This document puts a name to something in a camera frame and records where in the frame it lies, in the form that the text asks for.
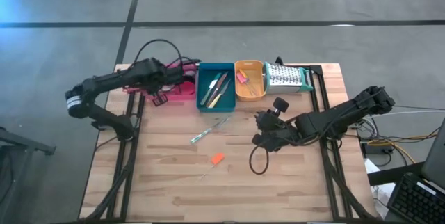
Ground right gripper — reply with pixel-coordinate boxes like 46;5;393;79
251;109;303;153

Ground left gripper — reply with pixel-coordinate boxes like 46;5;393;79
156;64;195;90

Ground cream white knife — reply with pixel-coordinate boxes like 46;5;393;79
200;72;223;106

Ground dark handled knife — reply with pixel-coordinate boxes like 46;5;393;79
205;71;229;107

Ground yellow handled knife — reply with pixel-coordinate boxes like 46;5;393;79
207;79;232;109

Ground pink mini spatula clear handle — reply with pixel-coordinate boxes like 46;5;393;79
236;71;258;96

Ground orange mini spatula clear handle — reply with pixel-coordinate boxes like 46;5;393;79
197;152;226;182

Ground yellow mini spatula clear handle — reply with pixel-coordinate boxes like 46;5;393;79
241;68;260;97

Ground green striped handle knife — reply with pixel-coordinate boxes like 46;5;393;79
189;117;231;145

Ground teal plastic bin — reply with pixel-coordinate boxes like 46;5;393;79
195;61;238;113

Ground pink plastic bin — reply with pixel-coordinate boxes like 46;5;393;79
140;62;198;102

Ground orange plastic bin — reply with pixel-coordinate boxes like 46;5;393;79
234;59;268;102

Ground steel box grater teal trim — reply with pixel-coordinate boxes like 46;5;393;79
262;61;314;95

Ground black power adapter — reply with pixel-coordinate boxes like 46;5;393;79
361;142;396;156

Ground white paper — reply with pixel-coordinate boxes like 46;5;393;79
363;167;397;220

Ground black desk bar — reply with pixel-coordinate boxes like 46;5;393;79
367;161;426;187

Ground black keyboard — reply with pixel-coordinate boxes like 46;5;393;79
387;172;445;224

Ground black metal stand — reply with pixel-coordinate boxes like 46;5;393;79
0;122;56;224

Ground dark grey monitor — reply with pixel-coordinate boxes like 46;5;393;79
420;118;445;190

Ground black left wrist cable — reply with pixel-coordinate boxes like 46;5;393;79
133;38;184;70

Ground black metal table frame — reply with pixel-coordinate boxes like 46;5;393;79
80;64;378;223

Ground yellow cable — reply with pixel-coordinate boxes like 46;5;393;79
367;134;439;165

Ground black cable bundle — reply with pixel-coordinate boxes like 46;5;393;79
354;104;441;148

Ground white cable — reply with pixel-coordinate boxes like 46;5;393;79
373;110;445;120

